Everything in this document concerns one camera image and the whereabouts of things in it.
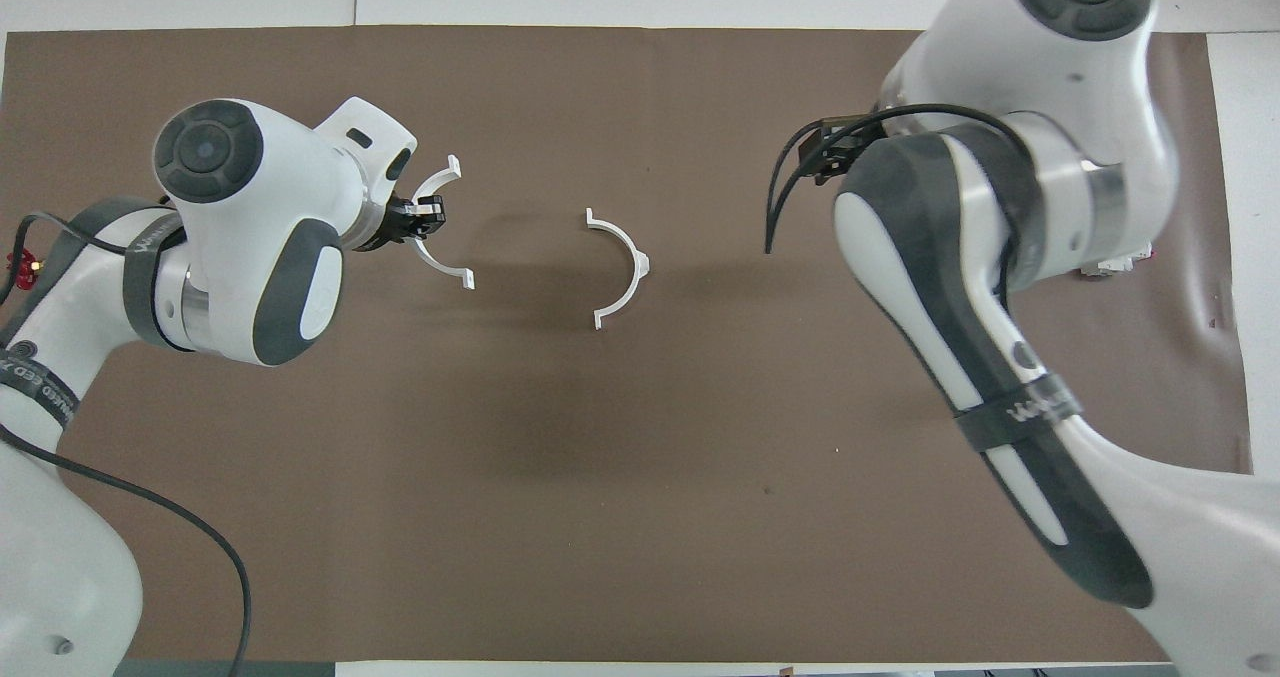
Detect brown table mat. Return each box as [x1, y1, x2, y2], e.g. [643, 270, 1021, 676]
[0, 25, 1256, 664]

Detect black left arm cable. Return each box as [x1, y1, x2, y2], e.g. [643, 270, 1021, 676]
[0, 212, 253, 677]

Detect white half-ring pipe clamp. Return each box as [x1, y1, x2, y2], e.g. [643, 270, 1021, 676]
[585, 209, 652, 331]
[410, 156, 476, 291]

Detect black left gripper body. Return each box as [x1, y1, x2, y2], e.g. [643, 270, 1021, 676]
[350, 195, 415, 254]

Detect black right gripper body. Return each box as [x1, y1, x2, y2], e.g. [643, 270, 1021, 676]
[800, 115, 887, 187]

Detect small white plastic part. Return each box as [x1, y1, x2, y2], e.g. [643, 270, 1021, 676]
[1075, 245, 1154, 280]

